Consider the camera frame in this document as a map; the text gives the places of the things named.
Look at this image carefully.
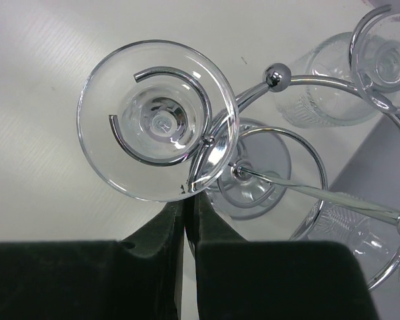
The chrome wine glass rack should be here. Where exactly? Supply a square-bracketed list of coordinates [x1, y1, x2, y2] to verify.
[109, 5, 400, 294]

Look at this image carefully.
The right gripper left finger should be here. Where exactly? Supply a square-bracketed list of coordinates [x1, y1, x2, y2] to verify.
[0, 201, 185, 319]

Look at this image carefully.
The clear wine glass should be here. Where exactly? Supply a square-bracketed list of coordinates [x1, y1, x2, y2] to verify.
[76, 39, 239, 203]
[307, 203, 400, 319]
[273, 32, 377, 128]
[349, 5, 400, 113]

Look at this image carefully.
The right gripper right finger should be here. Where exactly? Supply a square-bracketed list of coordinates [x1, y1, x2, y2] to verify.
[191, 194, 379, 319]

